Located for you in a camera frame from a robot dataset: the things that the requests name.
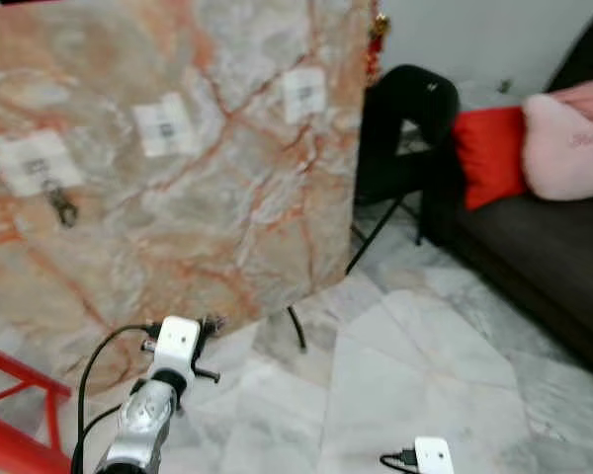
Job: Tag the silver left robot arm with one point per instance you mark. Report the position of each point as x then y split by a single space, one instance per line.
143 420

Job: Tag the white adhesive hook label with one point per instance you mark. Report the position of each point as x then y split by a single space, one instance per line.
165 126
304 95
40 163

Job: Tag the black easel leg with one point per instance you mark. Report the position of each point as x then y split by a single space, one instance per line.
296 328

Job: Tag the marble pattern board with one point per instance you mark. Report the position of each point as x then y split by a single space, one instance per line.
227 197

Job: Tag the dark sofa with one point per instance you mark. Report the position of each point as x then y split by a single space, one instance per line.
534 257

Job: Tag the pale pink fluffy cushion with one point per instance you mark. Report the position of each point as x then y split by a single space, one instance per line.
568 153

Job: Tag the black chair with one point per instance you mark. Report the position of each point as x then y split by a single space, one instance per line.
405 99

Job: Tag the red hanging decoration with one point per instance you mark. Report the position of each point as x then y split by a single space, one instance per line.
376 44

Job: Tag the red cushion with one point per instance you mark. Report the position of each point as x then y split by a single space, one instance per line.
489 153

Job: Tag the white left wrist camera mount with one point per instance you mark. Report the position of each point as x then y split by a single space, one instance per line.
178 341

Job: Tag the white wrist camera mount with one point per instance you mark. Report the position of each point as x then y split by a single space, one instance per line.
435 456
178 341

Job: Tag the red metal frame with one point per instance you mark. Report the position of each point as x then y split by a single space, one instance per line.
20 367

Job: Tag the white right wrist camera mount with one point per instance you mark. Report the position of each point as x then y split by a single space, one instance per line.
435 456

